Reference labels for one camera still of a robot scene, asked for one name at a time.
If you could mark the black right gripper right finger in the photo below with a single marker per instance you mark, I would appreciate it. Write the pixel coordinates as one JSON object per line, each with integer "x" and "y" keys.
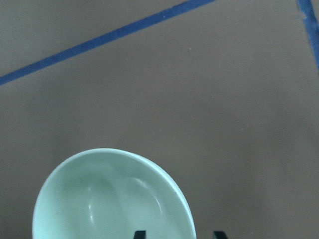
{"x": 219, "y": 235}

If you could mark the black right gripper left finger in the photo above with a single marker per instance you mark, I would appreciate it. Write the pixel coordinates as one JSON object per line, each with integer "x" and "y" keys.
{"x": 140, "y": 235}

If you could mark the light green bowl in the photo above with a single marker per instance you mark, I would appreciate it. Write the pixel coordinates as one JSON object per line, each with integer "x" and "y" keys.
{"x": 108, "y": 193}

